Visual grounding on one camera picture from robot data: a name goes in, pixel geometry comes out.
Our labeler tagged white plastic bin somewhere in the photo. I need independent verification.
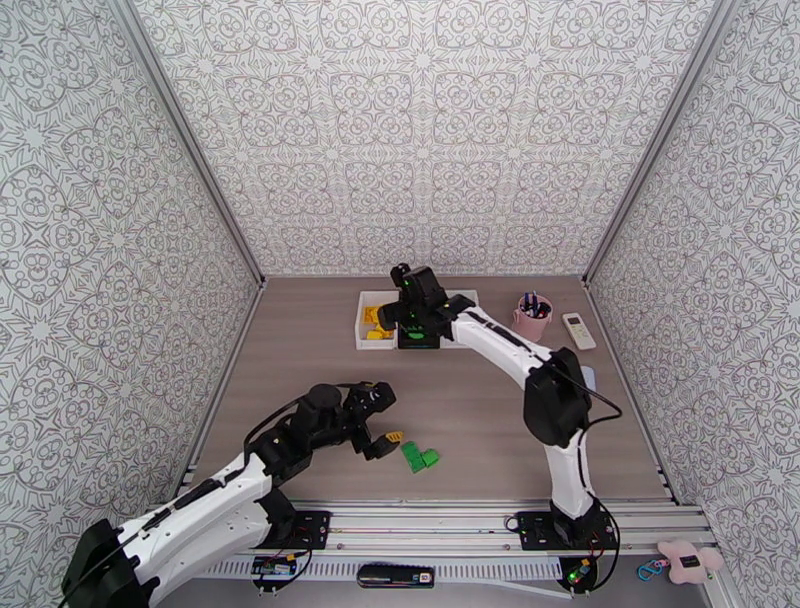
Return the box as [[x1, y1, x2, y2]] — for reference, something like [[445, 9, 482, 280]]
[[437, 289, 481, 350], [356, 290, 399, 350]]

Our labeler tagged pink metal bucket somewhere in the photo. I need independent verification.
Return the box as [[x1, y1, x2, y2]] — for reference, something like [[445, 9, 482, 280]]
[[512, 293, 555, 344]]

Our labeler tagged black device with label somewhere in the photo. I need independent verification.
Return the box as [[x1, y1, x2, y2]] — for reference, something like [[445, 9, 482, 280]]
[[357, 564, 436, 590]]

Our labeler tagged small circuit board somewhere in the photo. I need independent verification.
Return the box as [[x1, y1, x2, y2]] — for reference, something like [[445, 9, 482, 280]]
[[251, 556, 299, 579]]

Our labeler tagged white remote control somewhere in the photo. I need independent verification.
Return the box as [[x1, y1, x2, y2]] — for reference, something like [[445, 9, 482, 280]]
[[561, 312, 599, 351]]

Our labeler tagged circuit board green light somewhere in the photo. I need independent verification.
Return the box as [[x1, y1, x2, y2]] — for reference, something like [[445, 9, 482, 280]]
[[557, 556, 599, 593]]

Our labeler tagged pink plush toy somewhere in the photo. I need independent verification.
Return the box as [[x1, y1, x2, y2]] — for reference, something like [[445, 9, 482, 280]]
[[656, 540, 726, 586]]

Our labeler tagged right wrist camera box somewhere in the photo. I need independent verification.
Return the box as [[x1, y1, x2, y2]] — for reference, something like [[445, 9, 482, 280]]
[[390, 264, 446, 309]]

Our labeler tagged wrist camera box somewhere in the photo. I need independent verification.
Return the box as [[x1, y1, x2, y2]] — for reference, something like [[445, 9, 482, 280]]
[[345, 381, 398, 415], [390, 264, 446, 309]]

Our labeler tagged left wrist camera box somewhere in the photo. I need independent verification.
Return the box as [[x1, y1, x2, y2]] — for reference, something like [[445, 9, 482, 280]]
[[345, 381, 398, 415]]

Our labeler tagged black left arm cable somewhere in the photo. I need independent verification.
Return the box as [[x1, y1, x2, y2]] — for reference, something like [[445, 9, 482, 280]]
[[243, 399, 314, 453]]

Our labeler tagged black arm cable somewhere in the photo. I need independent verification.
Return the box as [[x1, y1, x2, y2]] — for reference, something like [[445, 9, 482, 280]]
[[562, 367, 624, 434], [243, 399, 314, 453]]

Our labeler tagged aluminium mounting rail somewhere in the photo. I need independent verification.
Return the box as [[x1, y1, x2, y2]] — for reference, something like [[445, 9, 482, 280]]
[[131, 498, 719, 558]]

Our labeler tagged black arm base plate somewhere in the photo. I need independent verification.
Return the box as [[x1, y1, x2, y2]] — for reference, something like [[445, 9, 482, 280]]
[[517, 511, 619, 553], [232, 511, 333, 551]]

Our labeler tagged aluminium side rail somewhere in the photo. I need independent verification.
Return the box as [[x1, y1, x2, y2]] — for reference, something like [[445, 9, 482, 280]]
[[181, 279, 267, 495], [582, 279, 683, 504]]

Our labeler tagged white slotted cable duct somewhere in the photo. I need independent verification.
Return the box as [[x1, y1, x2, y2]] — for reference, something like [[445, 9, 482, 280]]
[[151, 557, 564, 580]]

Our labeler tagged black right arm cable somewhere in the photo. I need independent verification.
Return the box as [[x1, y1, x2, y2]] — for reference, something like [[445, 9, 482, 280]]
[[562, 367, 624, 434]]

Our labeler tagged black base cable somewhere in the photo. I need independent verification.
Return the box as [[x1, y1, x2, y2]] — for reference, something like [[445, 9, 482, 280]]
[[590, 521, 623, 592]]

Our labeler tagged aluminium corner post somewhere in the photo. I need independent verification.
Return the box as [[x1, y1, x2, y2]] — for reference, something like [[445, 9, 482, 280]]
[[106, 0, 267, 289], [581, 0, 745, 289]]

